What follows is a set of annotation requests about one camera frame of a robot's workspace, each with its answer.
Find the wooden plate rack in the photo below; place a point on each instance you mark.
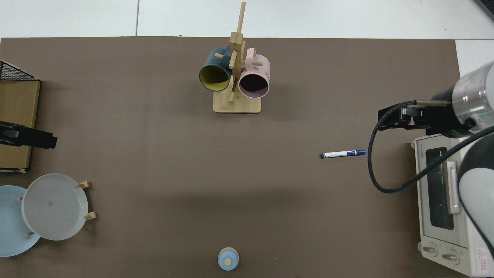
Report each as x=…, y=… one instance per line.
x=90, y=216

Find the pale toaster oven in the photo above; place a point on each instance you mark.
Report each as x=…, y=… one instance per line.
x=432, y=231

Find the pink cup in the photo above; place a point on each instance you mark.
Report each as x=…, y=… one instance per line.
x=260, y=67

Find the light blue plate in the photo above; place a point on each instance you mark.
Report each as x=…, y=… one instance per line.
x=11, y=224

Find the grey plate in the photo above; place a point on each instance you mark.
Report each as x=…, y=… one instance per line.
x=54, y=206

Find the dark teal cup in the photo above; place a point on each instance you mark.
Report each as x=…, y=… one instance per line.
x=212, y=61

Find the wooden cup stand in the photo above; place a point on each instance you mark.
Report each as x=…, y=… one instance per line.
x=237, y=105

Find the blue and white marker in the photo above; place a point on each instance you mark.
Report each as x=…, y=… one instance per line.
x=339, y=154

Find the small blue round thing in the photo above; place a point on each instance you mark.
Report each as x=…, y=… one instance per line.
x=228, y=258

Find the brown table cloth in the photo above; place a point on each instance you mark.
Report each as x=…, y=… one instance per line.
x=231, y=173

